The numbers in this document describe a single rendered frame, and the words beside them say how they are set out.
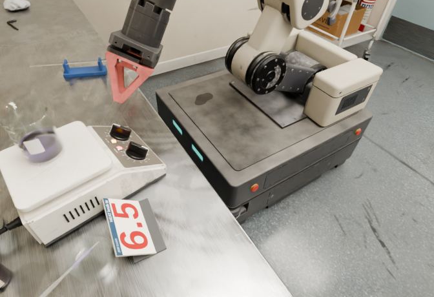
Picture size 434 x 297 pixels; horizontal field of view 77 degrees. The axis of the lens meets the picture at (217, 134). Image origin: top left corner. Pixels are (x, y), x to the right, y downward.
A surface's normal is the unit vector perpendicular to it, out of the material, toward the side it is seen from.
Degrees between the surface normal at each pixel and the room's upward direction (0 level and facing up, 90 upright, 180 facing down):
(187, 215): 0
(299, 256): 0
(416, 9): 90
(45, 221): 90
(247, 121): 0
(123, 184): 90
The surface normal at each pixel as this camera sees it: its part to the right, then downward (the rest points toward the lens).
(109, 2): 0.54, 0.59
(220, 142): 0.04, -0.73
